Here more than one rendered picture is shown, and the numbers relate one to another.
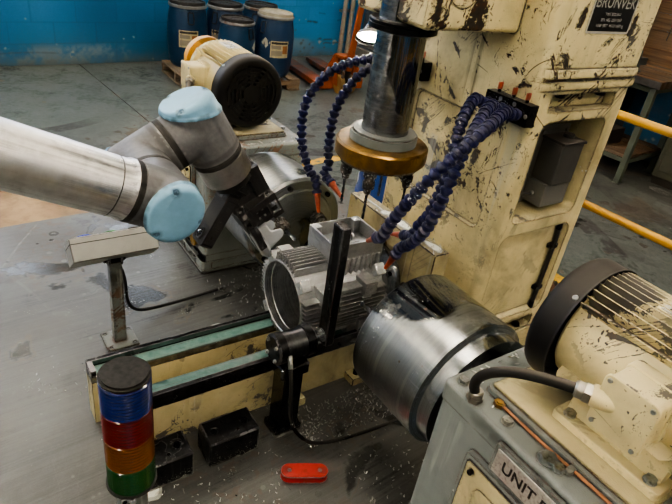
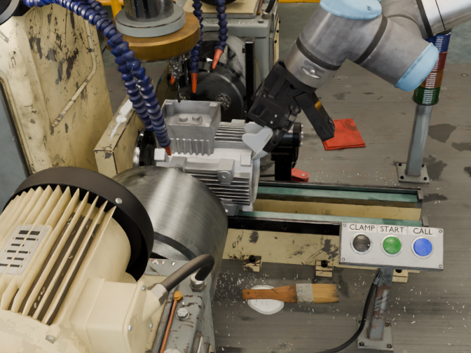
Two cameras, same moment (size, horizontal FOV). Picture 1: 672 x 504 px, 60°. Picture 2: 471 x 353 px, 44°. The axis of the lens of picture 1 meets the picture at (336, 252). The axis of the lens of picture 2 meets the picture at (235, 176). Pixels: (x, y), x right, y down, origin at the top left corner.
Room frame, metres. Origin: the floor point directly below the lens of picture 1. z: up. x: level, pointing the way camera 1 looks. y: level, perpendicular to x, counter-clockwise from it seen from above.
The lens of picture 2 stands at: (1.69, 0.81, 1.75)
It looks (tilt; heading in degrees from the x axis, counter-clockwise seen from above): 37 degrees down; 227
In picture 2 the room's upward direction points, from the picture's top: 3 degrees counter-clockwise
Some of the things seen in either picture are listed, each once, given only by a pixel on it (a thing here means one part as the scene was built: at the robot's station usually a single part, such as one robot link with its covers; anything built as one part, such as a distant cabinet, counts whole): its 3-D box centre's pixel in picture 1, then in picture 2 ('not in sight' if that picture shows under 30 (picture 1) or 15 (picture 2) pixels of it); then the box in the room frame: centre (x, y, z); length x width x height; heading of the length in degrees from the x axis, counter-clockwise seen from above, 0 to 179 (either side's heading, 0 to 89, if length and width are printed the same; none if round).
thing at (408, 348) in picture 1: (448, 368); (212, 82); (0.80, -0.23, 1.04); 0.41 x 0.25 x 0.25; 38
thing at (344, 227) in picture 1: (332, 286); (251, 92); (0.87, 0.00, 1.12); 0.04 x 0.03 x 0.26; 128
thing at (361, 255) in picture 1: (344, 245); (188, 127); (1.05, -0.02, 1.11); 0.12 x 0.11 x 0.07; 127
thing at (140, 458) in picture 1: (129, 443); (429, 74); (0.49, 0.22, 1.10); 0.06 x 0.06 x 0.04
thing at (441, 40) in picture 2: (125, 390); (436, 38); (0.49, 0.22, 1.19); 0.06 x 0.06 x 0.04
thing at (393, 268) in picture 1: (376, 273); (146, 161); (1.12, -0.10, 1.01); 0.15 x 0.02 x 0.15; 38
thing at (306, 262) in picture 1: (322, 287); (210, 164); (1.03, 0.02, 1.01); 0.20 x 0.19 x 0.19; 127
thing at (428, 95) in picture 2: (131, 466); (427, 91); (0.49, 0.22, 1.05); 0.06 x 0.06 x 0.04
